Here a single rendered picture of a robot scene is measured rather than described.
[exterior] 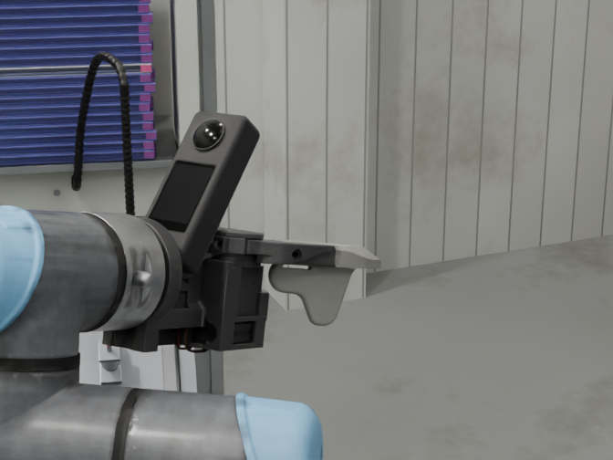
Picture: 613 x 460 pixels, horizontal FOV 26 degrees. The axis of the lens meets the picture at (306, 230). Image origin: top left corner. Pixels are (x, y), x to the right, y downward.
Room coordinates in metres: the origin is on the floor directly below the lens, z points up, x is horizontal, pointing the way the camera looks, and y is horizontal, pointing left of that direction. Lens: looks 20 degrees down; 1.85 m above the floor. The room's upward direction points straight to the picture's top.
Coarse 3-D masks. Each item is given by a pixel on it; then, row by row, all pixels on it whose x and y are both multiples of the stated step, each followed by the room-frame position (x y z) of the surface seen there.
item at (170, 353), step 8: (168, 352) 1.45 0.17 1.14; (176, 352) 1.45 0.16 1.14; (168, 360) 1.45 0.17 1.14; (176, 360) 1.45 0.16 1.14; (168, 368) 1.44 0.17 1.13; (176, 368) 1.44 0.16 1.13; (168, 376) 1.43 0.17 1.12; (176, 376) 1.43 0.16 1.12; (168, 384) 1.42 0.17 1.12; (176, 384) 1.43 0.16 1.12
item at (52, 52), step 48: (0, 0) 1.43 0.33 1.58; (48, 0) 1.44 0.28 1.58; (96, 0) 1.44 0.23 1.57; (144, 0) 1.45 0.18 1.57; (0, 48) 1.43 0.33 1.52; (48, 48) 1.44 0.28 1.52; (96, 48) 1.44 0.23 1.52; (144, 48) 1.45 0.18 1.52; (0, 96) 1.43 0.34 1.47; (48, 96) 1.44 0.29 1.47; (96, 96) 1.44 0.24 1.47; (144, 96) 1.45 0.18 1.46; (0, 144) 1.43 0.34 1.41; (48, 144) 1.44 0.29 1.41; (96, 144) 1.44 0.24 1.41; (144, 144) 1.45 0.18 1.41
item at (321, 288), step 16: (288, 240) 0.89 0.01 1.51; (336, 256) 0.88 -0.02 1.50; (352, 256) 0.89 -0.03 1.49; (368, 256) 0.90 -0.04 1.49; (272, 272) 0.87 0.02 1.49; (288, 272) 0.87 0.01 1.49; (304, 272) 0.87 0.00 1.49; (320, 272) 0.88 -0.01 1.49; (336, 272) 0.88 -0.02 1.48; (352, 272) 0.89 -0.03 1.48; (288, 288) 0.87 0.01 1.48; (304, 288) 0.87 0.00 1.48; (320, 288) 0.88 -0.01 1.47; (336, 288) 0.88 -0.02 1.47; (304, 304) 0.87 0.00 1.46; (320, 304) 0.87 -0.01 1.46; (336, 304) 0.88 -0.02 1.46; (320, 320) 0.87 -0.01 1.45
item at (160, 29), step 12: (156, 0) 1.64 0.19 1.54; (168, 0) 1.65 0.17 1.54; (156, 12) 1.64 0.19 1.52; (168, 12) 1.65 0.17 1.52; (156, 24) 1.64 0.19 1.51; (168, 24) 1.65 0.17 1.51; (156, 36) 1.64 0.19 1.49; (168, 36) 1.65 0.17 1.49; (156, 48) 1.64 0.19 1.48; (168, 48) 1.65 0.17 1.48; (156, 60) 1.64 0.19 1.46; (168, 60) 1.65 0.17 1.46; (156, 72) 1.64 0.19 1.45; (168, 72) 1.64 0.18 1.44; (156, 84) 1.64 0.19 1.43; (168, 84) 1.64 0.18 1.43; (156, 96) 1.64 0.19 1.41; (168, 96) 1.64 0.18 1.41; (156, 108) 1.64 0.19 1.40; (168, 108) 1.64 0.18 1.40; (144, 216) 1.64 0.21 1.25
